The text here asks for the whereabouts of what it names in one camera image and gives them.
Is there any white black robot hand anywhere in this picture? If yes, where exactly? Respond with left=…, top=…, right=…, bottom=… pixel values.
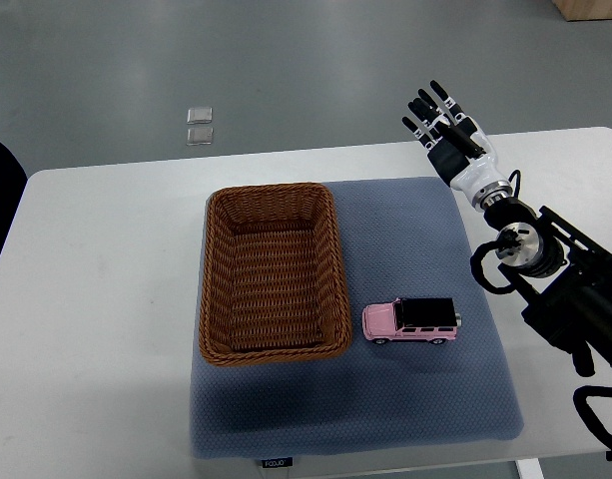
left=401, top=80, right=514, bottom=212

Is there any pink toy car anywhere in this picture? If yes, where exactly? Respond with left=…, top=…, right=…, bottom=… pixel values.
left=361, top=298, right=462, bottom=345

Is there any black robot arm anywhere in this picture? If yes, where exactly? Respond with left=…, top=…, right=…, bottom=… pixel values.
left=470, top=171, right=612, bottom=377

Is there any brown wicker basket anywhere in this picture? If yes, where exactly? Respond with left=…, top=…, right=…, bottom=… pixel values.
left=198, top=183, right=352, bottom=366

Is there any blue-grey foam mat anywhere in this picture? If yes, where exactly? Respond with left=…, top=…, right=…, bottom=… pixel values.
left=190, top=178, right=523, bottom=459

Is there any wooden box corner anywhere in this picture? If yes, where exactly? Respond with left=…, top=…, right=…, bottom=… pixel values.
left=553, top=0, right=612, bottom=21

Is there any upper floor plate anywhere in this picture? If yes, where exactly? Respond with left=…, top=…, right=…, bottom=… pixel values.
left=187, top=106, right=213, bottom=125

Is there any floor plate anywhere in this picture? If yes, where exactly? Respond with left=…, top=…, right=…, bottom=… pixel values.
left=186, top=126, right=214, bottom=146
left=187, top=106, right=213, bottom=125

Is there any lower floor plate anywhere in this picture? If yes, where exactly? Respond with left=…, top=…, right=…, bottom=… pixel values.
left=186, top=126, right=214, bottom=146

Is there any white table leg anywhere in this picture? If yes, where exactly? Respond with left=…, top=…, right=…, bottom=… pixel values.
left=515, top=458, right=544, bottom=479

